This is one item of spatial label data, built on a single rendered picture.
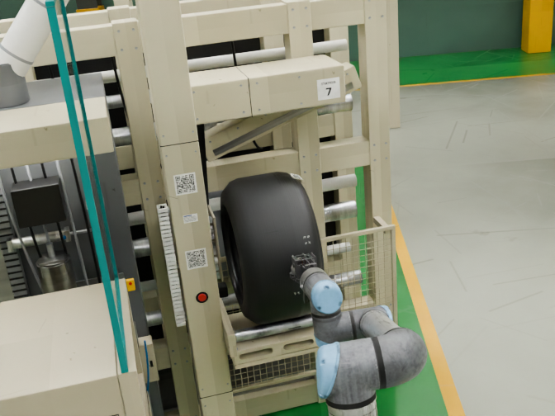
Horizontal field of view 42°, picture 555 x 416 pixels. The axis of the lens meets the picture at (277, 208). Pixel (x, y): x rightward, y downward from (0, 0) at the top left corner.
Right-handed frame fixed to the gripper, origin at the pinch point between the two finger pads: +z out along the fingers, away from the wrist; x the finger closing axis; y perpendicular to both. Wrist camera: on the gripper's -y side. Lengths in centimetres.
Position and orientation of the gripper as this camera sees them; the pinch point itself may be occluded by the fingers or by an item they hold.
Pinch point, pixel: (296, 266)
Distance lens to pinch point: 246.5
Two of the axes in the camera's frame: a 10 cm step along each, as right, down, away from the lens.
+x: -9.7, 1.7, -2.0
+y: -1.2, -9.5, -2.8
